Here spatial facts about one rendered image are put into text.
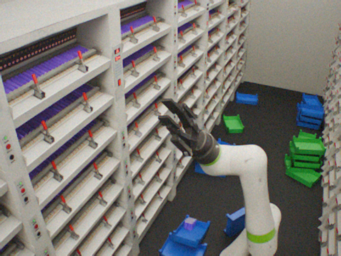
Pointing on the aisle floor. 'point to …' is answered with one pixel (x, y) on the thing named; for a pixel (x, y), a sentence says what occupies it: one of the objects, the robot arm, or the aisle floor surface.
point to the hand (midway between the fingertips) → (170, 114)
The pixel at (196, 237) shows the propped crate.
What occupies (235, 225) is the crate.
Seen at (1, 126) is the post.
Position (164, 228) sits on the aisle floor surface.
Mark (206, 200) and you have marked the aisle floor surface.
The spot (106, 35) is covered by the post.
